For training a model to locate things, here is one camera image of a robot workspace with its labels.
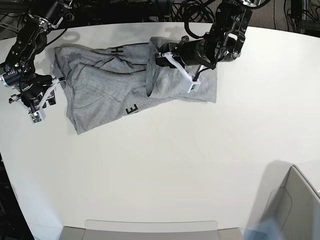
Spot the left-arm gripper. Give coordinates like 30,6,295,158
154,39,215,69

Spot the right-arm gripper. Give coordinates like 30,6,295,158
18,73,53,107

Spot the grey T-shirt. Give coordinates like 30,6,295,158
53,37,218,134

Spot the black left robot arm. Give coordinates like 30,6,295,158
154,0,252,70

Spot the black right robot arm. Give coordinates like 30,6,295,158
0,0,73,109

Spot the grey front tray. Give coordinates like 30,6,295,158
59,219,244,240

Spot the beige plastic bin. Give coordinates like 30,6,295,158
260,165,320,240

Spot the blue translucent bag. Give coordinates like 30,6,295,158
241,217,284,240

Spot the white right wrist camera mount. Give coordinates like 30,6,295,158
8,76,66,125

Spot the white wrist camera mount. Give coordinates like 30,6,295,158
8,76,66,125
155,52,204,94

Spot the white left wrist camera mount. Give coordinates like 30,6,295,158
155,52,204,94

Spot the coiled black cable bundle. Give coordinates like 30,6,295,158
172,0,216,24

